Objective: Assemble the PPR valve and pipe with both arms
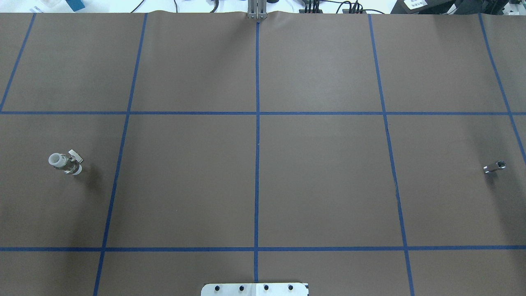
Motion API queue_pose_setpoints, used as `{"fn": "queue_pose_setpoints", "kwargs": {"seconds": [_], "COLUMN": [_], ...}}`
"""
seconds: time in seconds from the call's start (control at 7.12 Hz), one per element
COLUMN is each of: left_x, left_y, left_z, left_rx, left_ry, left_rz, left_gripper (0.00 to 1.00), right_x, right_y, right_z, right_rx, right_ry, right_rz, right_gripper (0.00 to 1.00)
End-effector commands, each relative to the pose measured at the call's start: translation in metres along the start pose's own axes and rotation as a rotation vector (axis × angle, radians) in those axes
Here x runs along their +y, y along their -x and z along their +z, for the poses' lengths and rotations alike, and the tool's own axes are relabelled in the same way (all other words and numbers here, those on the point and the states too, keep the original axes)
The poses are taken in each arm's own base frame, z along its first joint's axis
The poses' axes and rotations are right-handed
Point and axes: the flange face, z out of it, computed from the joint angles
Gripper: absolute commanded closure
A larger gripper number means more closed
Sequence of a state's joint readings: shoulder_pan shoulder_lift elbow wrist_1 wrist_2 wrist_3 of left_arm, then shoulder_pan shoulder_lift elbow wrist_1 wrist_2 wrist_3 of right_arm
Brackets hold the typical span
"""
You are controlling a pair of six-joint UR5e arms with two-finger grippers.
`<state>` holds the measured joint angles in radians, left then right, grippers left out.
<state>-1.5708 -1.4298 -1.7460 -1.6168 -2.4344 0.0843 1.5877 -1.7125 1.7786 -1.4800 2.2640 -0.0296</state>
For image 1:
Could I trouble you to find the brown paper table mat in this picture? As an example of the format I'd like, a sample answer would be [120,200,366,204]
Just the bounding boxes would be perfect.
[1,11,525,296]

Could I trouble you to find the aluminium frame post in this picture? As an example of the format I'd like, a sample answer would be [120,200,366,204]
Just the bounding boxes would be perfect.
[247,0,267,20]

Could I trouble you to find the white PPR valve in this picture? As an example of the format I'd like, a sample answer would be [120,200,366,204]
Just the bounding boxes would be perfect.
[48,150,84,176]

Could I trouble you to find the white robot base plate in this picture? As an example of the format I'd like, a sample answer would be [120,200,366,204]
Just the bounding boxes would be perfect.
[201,282,309,296]

